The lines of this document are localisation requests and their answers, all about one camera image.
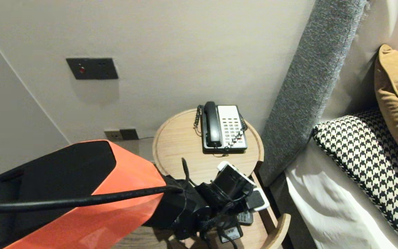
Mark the black TV remote control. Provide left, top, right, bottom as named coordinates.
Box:
left=237, top=212, right=254, bottom=225

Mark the curved wooden nightstand drawer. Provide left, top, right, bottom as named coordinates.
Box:
left=158, top=171, right=291, bottom=249

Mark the grey upholstered bed base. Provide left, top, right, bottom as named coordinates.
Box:
left=269, top=172, right=315, bottom=249

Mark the white bed sheet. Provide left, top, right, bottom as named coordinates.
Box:
left=285, top=137, right=398, bottom=249

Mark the round wooden nightstand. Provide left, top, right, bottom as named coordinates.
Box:
left=153, top=108, right=265, bottom=189

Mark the black telephone handset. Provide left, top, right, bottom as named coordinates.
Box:
left=204, top=101, right=223, bottom=148

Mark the black plug adapter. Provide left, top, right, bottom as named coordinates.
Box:
left=120, top=128, right=140, bottom=140

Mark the black white houndstooth pillow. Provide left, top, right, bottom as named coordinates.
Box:
left=312, top=111, right=398, bottom=248

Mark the grey upholstered headboard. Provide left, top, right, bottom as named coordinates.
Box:
left=259, top=0, right=369, bottom=188

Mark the mustard brown pillow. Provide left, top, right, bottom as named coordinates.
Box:
left=374, top=44, right=398, bottom=170

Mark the white bed pillow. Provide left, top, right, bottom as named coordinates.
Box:
left=323, top=0, right=398, bottom=121

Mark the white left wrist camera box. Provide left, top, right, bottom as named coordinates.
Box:
left=217, top=161, right=271, bottom=212

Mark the black corded desk telephone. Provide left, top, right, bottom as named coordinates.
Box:
left=201, top=105, right=249, bottom=154

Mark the black coiled telephone cord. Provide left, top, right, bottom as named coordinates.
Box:
left=193, top=105, right=249, bottom=158

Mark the silver wall socket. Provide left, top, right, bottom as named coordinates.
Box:
left=104, top=129, right=123, bottom=141

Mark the black wall switch panel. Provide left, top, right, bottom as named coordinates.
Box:
left=66, top=57, right=119, bottom=80

